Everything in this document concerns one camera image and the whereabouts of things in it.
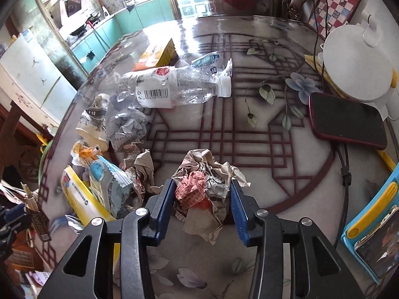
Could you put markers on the blue yellow toy stand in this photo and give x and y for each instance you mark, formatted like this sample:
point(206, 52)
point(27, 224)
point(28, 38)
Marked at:
point(372, 236)

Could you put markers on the small crumpled brown paper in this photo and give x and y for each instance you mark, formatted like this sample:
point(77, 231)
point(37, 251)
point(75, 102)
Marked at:
point(139, 167)

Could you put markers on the crumpled clear blue bottle label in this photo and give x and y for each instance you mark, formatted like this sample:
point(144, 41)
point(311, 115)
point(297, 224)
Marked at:
point(214, 64)

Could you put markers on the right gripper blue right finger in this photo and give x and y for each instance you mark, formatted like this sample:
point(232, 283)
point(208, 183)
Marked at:
point(243, 209)

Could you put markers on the brown red paper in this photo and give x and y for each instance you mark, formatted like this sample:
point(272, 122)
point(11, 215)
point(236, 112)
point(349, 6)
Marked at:
point(202, 195)

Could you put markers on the teal kitchen cabinets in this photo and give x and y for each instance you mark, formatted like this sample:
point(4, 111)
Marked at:
point(90, 48)

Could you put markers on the white grey paper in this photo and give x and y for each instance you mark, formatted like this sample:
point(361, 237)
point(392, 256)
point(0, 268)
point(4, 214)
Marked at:
point(124, 123)

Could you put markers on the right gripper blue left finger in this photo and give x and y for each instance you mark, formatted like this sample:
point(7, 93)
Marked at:
point(160, 207)

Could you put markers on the crushed printed paper cup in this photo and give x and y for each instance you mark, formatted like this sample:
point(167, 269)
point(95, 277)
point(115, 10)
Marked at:
point(91, 126)

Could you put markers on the red cased smartphone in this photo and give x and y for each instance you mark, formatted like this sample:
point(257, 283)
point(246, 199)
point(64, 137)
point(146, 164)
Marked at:
point(335, 119)

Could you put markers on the yellow medicine box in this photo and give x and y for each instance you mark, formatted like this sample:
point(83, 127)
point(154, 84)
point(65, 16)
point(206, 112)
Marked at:
point(82, 201)

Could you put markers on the blue white snack packet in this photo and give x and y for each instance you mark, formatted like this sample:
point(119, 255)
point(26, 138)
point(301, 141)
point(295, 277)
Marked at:
point(110, 185)

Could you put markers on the white desk lamp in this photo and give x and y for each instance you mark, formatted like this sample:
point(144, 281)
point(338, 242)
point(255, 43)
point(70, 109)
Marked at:
point(358, 67)

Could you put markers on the white range hood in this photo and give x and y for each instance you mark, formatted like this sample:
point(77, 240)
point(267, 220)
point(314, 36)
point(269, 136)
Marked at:
point(61, 10)

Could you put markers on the crushed clear plastic bottle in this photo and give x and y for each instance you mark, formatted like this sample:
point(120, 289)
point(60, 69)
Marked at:
point(169, 87)

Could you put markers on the white refrigerator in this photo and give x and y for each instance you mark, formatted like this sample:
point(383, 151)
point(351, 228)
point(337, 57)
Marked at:
point(31, 80)

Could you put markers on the orange white wrapper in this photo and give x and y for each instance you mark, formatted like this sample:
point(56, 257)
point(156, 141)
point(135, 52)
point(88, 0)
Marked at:
point(83, 155)

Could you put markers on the orange yellow carton box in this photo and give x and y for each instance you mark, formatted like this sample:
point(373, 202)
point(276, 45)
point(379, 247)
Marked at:
point(162, 53)

